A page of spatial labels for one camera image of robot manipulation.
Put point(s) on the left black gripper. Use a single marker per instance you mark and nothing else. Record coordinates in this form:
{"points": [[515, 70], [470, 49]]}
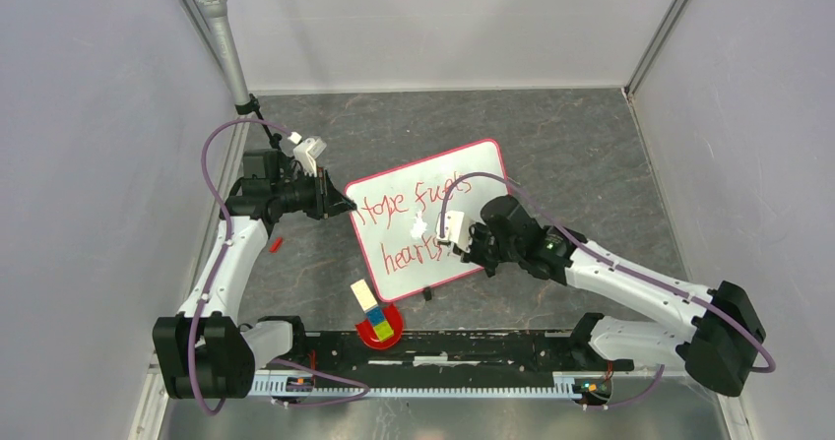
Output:
{"points": [[328, 199]]}

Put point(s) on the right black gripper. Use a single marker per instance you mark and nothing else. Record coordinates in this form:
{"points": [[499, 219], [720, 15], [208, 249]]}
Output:
{"points": [[477, 229]]}

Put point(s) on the pink framed whiteboard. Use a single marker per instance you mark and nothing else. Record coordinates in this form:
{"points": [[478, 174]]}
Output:
{"points": [[397, 213]]}

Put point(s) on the red marker cap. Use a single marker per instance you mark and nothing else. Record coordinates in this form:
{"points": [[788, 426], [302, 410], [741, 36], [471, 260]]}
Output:
{"points": [[276, 245]]}

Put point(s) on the silver microphone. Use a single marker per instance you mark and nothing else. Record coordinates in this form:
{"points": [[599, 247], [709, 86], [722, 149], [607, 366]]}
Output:
{"points": [[215, 12]]}

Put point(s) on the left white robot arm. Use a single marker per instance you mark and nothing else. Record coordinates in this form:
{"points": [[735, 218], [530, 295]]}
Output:
{"points": [[202, 352]]}

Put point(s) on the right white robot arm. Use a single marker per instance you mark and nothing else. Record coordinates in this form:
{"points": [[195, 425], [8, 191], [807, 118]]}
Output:
{"points": [[713, 333]]}

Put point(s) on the white toy brick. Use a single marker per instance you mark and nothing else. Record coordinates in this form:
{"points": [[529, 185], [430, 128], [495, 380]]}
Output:
{"points": [[364, 296]]}

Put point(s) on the red curved toy base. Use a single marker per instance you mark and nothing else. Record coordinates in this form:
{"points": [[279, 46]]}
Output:
{"points": [[394, 317]]}

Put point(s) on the blue toy brick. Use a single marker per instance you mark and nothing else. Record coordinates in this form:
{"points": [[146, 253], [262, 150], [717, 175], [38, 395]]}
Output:
{"points": [[375, 316]]}

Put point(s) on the green toy brick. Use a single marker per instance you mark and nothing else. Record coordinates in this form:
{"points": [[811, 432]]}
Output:
{"points": [[383, 332]]}

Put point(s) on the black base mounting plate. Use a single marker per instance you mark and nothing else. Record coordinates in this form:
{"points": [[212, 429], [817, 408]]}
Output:
{"points": [[448, 359]]}

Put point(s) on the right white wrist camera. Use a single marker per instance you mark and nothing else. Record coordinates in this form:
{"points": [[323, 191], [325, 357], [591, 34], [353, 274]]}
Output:
{"points": [[453, 230]]}

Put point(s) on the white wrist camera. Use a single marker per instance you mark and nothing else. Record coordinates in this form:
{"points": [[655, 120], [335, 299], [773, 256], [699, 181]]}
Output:
{"points": [[453, 230], [307, 151]]}

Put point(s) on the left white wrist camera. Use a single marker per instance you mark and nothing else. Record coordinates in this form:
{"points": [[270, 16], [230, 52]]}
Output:
{"points": [[307, 151]]}

